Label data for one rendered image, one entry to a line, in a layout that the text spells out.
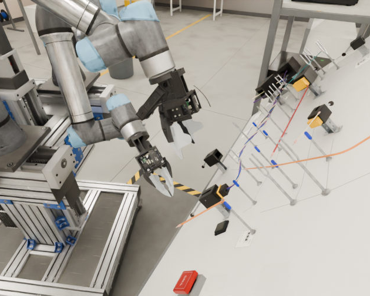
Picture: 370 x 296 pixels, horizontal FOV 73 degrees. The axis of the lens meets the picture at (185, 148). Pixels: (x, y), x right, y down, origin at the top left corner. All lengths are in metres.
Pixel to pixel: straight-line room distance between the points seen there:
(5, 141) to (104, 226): 1.05
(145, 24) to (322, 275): 0.54
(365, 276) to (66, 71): 0.83
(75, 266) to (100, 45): 1.39
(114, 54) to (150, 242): 1.55
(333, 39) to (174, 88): 3.21
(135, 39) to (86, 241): 1.45
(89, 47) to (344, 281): 0.61
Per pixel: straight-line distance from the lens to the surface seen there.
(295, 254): 0.50
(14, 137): 0.98
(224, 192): 0.70
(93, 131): 0.89
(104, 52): 0.61
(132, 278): 1.87
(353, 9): 1.43
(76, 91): 0.87
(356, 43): 1.15
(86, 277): 1.71
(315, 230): 0.51
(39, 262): 1.86
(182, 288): 0.61
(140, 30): 0.59
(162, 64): 0.59
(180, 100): 0.58
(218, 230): 0.71
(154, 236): 1.98
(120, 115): 0.80
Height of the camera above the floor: 1.69
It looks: 40 degrees down
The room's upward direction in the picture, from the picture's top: straight up
